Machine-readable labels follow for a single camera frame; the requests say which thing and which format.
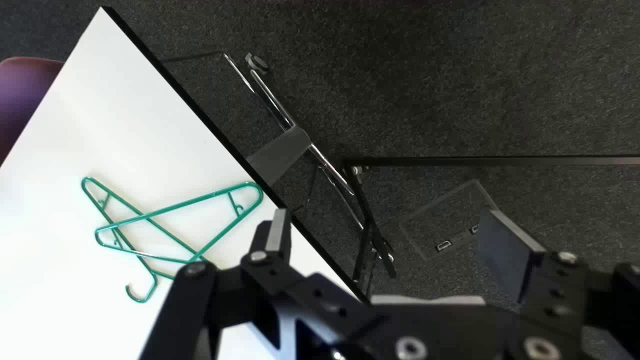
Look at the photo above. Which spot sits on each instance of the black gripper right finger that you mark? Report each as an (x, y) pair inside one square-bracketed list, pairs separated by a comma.
[(511, 260)]

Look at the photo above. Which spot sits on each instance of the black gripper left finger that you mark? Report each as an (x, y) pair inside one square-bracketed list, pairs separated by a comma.
[(263, 266)]

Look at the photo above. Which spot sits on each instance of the metal clothes rack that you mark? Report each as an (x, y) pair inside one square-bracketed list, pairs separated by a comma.
[(370, 232)]

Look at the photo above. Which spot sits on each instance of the purple chair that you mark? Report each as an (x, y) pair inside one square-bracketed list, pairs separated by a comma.
[(22, 101)]

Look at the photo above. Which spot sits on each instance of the black floor frame bar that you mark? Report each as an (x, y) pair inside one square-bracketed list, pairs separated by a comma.
[(501, 160)]

